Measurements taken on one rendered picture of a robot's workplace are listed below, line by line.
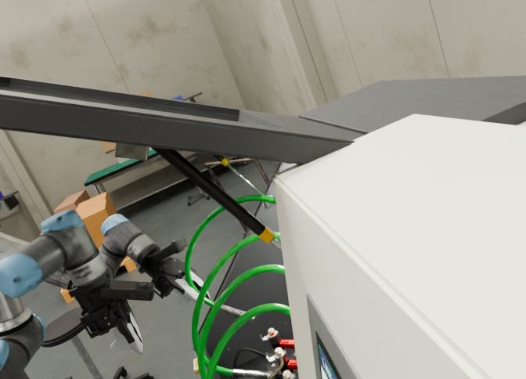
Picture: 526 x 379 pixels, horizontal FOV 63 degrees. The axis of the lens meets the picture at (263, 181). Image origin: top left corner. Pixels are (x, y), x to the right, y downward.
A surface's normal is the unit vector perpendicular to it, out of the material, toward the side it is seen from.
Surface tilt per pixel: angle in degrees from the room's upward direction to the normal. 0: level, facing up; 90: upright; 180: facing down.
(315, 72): 90
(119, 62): 90
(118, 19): 90
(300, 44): 90
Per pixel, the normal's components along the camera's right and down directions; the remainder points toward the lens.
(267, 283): 0.18, 0.21
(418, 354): -0.98, 0.17
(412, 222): -0.37, -0.89
